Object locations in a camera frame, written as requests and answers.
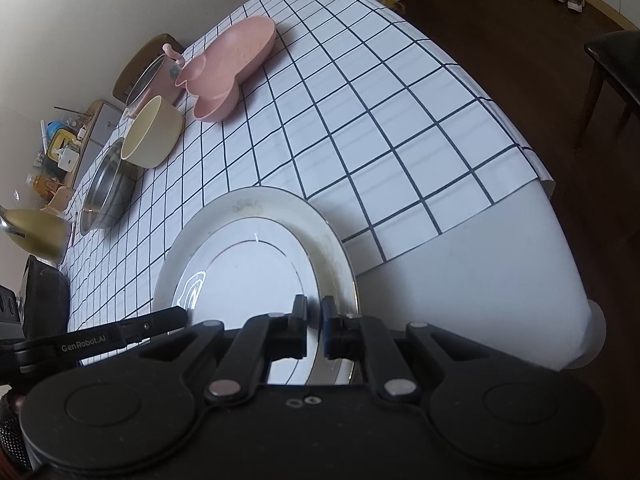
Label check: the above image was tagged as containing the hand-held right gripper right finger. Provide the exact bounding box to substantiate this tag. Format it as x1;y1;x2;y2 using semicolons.
321;295;501;406

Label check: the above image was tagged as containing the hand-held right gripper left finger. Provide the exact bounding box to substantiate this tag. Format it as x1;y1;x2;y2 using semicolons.
137;295;308;406

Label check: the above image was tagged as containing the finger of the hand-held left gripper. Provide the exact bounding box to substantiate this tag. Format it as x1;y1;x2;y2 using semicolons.
65;306;189;361

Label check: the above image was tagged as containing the white plate with silver rim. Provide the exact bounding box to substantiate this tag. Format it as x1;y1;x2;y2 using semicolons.
151;186;360;386

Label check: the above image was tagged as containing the cream bowl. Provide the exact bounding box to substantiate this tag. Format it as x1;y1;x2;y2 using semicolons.
120;95;185;170

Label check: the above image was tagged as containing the black rounded box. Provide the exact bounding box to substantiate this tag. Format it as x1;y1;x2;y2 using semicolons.
19;254;70;333

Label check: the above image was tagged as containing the olive yellow pot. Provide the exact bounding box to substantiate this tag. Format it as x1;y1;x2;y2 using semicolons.
0;204;72;267

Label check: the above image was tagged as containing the large steel basin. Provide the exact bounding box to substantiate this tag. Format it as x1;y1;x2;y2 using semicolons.
78;136;144;237

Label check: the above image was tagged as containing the yellow packet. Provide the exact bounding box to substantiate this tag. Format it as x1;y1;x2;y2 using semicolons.
29;174;57;197

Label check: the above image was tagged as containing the white plastic box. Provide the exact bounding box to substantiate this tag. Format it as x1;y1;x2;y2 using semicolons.
56;146;82;172

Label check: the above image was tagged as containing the grey wooden cabinet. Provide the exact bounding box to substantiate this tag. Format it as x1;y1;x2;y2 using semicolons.
67;99;127;188

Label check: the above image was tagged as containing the yellow tissue holder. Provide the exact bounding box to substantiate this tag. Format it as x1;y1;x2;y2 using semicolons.
44;128;77;157

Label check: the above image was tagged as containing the pink cup with lid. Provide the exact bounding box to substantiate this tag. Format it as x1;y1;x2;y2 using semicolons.
124;54;173;117

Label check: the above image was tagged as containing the pink patterned cup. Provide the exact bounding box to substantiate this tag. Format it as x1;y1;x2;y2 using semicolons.
159;42;188;92

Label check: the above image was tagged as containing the wooden slatted chair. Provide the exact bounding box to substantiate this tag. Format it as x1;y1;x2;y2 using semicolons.
112;33;187;106

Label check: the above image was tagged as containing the translucent table corner guard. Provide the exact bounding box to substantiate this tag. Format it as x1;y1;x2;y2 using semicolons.
564;299;607;372

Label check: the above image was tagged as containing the pink rabbit-shaped plate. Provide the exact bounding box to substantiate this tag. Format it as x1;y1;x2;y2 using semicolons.
177;15;277;122

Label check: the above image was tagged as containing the dark wooden chair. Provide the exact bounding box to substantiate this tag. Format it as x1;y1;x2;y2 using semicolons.
574;30;640;150

